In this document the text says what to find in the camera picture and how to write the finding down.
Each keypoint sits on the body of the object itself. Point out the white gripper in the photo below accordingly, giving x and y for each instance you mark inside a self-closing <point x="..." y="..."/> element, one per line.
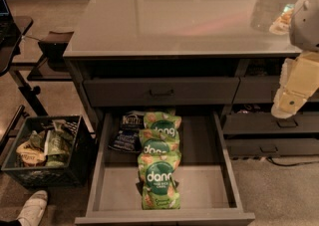
<point x="306" y="24"/>

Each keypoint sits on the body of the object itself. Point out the dark blue Kettle chip bag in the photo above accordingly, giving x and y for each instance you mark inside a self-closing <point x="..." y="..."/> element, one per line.
<point x="132" y="120"/>

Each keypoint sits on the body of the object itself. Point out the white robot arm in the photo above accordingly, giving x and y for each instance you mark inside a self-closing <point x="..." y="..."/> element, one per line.
<point x="301" y="23"/>

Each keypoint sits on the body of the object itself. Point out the grey right middle drawer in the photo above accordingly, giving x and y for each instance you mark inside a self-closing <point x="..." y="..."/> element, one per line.
<point x="258" y="123"/>

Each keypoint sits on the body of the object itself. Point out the grey right top drawer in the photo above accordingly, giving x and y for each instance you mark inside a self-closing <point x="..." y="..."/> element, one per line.
<point x="256" y="90"/>

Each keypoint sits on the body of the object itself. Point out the grey right bottom drawer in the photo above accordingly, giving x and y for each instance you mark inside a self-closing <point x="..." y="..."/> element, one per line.
<point x="273" y="147"/>

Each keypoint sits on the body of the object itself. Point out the grey cabinet with counter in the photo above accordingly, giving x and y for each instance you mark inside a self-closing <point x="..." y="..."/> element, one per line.
<point x="179" y="39"/>

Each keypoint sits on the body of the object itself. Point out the green Dang bag rear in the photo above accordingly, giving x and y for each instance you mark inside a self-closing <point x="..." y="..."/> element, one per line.
<point x="163" y="122"/>

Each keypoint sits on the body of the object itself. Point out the green dang bag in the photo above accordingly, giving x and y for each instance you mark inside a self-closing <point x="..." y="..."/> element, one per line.
<point x="163" y="122"/>
<point x="156" y="174"/>
<point x="156" y="142"/>

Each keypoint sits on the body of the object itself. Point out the green Dang bag front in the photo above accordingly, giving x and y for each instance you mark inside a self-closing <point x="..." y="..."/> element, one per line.
<point x="156" y="174"/>

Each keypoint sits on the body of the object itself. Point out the green Dang bag middle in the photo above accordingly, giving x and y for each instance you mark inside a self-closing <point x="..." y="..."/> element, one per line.
<point x="156" y="142"/>

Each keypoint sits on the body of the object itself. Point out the open grey middle drawer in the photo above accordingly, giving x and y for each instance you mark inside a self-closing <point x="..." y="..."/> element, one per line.
<point x="197" y="190"/>

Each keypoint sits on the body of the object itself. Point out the dark blue chip bag front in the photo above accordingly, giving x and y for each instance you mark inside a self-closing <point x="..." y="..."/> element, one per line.
<point x="126" y="140"/>

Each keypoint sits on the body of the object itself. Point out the grey top left drawer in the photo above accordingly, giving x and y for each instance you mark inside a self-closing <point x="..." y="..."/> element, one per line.
<point x="160" y="91"/>

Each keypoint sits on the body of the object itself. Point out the green snack bag in crate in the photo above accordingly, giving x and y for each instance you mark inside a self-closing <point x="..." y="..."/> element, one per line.
<point x="56" y="150"/>

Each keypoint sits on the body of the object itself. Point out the yellow snack bag in crate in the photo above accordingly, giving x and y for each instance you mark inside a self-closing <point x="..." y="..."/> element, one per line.
<point x="31" y="156"/>

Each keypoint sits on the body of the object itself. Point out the black plastic crate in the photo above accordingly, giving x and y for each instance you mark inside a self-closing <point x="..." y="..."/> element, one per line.
<point x="73" y="130"/>

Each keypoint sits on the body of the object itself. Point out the white shoe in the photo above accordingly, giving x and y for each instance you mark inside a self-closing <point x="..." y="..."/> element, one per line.
<point x="33" y="209"/>

